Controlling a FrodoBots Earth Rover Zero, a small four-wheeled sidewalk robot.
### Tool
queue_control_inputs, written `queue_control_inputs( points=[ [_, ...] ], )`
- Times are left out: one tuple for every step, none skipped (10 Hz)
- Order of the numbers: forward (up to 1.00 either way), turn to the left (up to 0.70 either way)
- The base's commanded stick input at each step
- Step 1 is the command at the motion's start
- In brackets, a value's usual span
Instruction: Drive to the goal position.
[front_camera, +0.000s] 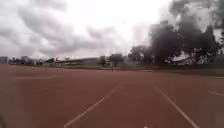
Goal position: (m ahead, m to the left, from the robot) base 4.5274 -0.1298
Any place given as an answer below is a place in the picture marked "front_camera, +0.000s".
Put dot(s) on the small dark tree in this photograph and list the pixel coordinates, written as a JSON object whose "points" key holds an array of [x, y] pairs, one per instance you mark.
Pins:
{"points": [[116, 59]]}

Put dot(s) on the long low building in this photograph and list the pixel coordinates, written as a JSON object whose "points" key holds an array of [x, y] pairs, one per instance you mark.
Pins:
{"points": [[81, 61]]}

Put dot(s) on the red running track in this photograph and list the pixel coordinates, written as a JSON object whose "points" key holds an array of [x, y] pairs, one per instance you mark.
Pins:
{"points": [[133, 106]]}

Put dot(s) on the group of dark trees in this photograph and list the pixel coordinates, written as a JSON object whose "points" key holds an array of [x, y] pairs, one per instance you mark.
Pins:
{"points": [[166, 43]]}

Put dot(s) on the white building with sloped roof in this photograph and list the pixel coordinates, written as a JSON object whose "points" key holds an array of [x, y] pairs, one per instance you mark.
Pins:
{"points": [[181, 58]]}

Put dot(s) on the grass strip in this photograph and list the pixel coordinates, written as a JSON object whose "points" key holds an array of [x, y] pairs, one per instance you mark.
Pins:
{"points": [[193, 71]]}

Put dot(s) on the distant buildings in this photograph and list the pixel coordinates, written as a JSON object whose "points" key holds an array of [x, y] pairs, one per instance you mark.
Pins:
{"points": [[16, 60]]}

